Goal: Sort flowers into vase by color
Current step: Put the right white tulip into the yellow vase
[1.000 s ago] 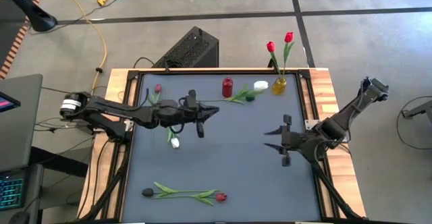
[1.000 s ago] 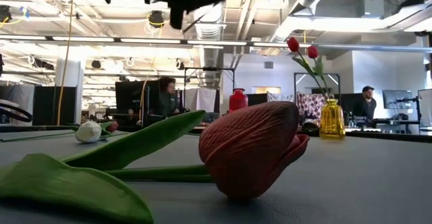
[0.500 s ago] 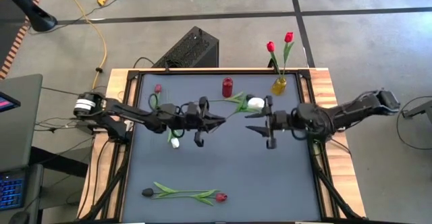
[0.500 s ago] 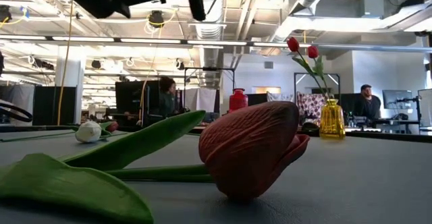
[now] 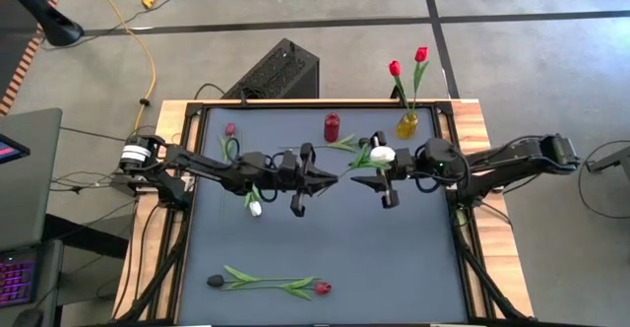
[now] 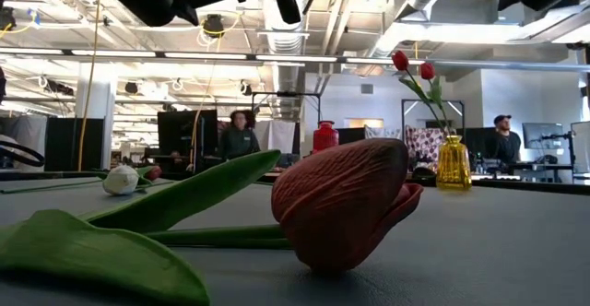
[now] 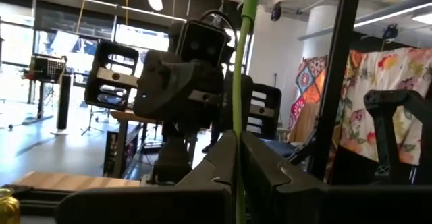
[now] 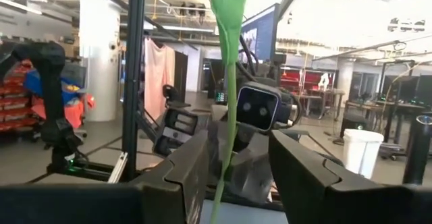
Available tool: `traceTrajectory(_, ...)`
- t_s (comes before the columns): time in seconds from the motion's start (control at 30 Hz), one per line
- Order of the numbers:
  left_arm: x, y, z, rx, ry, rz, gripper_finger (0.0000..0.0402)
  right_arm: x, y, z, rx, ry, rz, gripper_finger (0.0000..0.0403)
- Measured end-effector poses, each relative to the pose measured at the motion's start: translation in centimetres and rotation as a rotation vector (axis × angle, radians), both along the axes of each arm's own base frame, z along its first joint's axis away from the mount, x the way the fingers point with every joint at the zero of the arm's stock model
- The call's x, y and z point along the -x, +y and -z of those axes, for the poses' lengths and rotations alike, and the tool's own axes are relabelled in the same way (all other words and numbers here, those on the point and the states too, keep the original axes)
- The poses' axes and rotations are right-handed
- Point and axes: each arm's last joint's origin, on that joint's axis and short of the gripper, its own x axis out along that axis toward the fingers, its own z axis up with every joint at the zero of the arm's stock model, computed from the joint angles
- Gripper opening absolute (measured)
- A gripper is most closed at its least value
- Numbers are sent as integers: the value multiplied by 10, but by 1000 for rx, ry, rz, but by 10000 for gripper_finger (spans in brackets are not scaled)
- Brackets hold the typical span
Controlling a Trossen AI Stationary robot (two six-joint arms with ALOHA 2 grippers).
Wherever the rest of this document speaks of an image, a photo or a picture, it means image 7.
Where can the black ceiling dome camera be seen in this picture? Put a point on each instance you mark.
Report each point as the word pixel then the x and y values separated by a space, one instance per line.
pixel 276 11

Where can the light wooden board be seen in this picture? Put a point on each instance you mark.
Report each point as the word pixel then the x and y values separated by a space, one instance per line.
pixel 74 181

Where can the black tower speaker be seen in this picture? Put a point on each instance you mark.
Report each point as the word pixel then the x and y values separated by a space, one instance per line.
pixel 64 102

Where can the black equipment rack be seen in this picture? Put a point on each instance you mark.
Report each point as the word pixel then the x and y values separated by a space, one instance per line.
pixel 47 69

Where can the black printed bracket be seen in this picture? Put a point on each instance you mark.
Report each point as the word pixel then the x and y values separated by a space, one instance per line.
pixel 384 122

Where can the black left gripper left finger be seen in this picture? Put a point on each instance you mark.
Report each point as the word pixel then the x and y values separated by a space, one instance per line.
pixel 152 205

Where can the bright red artificial tulip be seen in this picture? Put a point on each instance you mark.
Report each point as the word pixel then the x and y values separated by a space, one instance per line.
pixel 237 82

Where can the wooden desk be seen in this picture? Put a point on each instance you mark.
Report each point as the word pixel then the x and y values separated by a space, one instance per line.
pixel 121 143

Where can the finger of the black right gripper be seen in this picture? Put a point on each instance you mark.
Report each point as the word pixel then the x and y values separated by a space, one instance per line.
pixel 101 69
pixel 275 116

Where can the yellow glass vase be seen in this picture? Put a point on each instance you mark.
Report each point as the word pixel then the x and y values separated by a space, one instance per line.
pixel 7 208

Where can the floral print cloth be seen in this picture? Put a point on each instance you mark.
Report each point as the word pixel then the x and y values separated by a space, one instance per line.
pixel 378 75

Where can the patterned quilt cloth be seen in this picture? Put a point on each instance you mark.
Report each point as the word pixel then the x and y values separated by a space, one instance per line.
pixel 308 85

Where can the black rig frame post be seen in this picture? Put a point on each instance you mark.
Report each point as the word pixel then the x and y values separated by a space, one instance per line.
pixel 335 82

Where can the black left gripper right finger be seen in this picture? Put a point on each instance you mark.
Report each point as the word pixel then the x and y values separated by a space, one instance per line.
pixel 303 203

